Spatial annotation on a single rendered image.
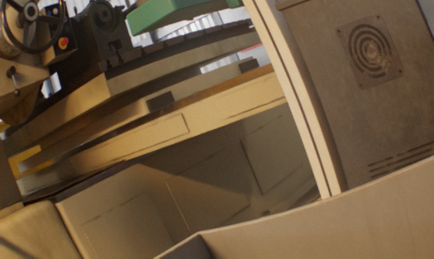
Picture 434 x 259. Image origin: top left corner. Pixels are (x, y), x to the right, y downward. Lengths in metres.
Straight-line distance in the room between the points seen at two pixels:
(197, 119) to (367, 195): 1.63
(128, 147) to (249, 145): 0.91
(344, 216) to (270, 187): 2.58
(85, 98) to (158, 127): 0.33
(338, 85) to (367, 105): 0.07
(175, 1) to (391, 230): 0.75
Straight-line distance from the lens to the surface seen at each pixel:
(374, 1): 1.07
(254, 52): 9.86
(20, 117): 2.61
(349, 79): 1.14
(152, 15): 1.33
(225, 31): 3.13
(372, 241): 0.77
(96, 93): 2.36
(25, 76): 2.23
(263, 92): 2.16
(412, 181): 0.72
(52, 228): 2.16
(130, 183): 2.55
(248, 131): 3.31
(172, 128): 2.38
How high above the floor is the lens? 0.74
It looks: 3 degrees down
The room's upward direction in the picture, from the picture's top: 22 degrees counter-clockwise
